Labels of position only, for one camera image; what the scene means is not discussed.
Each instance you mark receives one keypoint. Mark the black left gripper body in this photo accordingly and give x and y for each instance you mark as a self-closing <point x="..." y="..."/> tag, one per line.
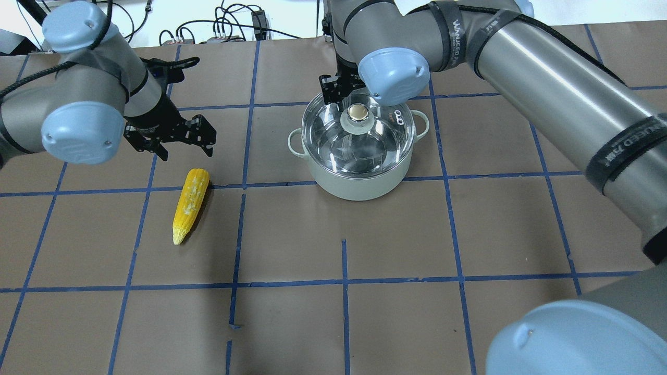
<point x="159" y="117"/>

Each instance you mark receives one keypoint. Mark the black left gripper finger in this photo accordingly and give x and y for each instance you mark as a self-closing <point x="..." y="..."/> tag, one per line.
<point x="143" y="144"/>
<point x="197" y="132"/>

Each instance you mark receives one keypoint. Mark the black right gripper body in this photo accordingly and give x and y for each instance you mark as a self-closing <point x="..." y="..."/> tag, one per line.
<point x="333" y="88"/>

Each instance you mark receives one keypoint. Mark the black power adapter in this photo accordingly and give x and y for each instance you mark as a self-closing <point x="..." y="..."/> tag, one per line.
<point x="260" y="25"/>

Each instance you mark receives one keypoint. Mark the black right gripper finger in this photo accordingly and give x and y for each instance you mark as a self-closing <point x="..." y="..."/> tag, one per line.
<point x="333" y="90"/>

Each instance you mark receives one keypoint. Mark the glass pot lid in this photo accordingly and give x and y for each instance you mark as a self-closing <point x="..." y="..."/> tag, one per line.
<point x="365" y="140"/>

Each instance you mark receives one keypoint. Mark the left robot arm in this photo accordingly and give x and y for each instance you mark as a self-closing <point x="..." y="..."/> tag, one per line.
<point x="100" y="93"/>

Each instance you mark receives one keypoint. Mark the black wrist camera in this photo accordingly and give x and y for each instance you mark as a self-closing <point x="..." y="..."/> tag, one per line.
<point x="169" y="72"/>

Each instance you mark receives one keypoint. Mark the yellow corn cob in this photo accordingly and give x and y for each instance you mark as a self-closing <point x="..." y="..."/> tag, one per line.
<point x="189" y="203"/>

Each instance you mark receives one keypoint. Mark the grey-green cooking pot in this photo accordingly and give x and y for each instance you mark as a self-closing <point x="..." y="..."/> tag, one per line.
<point x="362" y="189"/>

